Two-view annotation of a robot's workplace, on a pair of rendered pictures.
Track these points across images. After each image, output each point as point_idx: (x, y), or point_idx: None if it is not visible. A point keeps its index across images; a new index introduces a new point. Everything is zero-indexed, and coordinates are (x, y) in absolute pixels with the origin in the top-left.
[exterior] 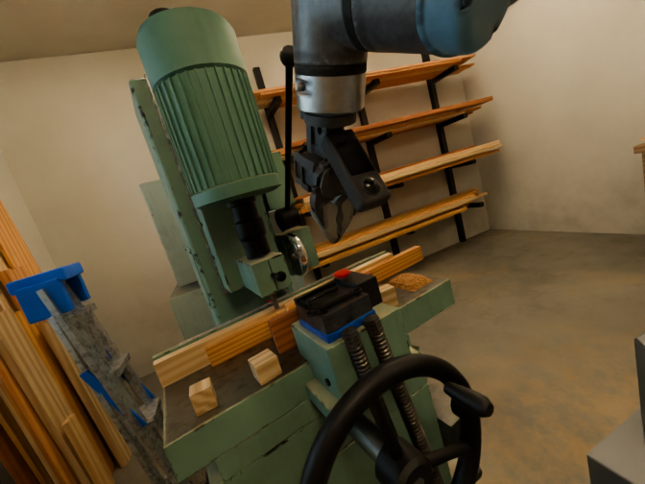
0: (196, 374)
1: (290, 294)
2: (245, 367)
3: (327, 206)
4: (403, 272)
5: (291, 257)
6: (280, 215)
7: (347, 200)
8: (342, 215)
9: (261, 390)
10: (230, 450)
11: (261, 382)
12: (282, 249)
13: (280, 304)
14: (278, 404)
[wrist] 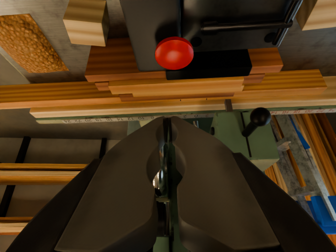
0: (333, 71)
1: (197, 114)
2: (308, 39)
3: (241, 228)
4: (27, 78)
5: (166, 163)
6: (164, 225)
7: (112, 230)
8: (147, 171)
9: None
10: None
11: None
12: (168, 179)
13: (218, 104)
14: None
